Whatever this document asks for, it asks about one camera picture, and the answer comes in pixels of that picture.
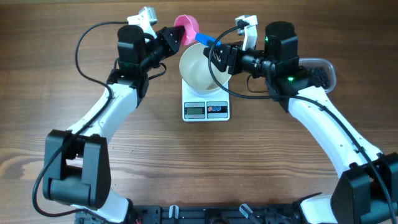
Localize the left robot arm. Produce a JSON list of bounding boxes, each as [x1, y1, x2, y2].
[[32, 22, 185, 223]]

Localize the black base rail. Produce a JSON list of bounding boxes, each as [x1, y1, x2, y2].
[[74, 203, 304, 224]]

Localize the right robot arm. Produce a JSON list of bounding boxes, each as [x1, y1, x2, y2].
[[203, 21, 397, 223]]

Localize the black beans in container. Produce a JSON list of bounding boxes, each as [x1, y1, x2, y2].
[[307, 67, 330, 89]]

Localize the clear plastic container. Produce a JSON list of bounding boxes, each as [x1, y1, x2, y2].
[[299, 58, 336, 93]]

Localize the white digital kitchen scale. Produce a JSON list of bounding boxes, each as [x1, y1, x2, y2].
[[182, 80, 230, 122]]

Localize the pink scoop blue handle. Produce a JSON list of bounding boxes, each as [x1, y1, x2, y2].
[[174, 14, 216, 47]]

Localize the cream bowl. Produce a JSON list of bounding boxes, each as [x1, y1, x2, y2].
[[179, 44, 227, 98]]

